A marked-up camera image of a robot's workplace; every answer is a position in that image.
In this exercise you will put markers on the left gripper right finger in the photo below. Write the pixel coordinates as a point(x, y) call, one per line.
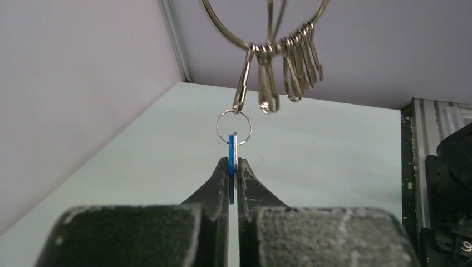
point(271, 233)

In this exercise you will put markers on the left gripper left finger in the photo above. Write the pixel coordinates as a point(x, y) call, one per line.
point(193, 233)

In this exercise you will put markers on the blue tag key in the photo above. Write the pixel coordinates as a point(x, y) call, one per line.
point(233, 143)

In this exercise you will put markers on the large silver keyring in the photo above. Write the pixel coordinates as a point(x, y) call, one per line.
point(302, 68)

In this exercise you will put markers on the left aluminium corner post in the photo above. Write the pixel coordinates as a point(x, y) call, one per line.
point(177, 39)

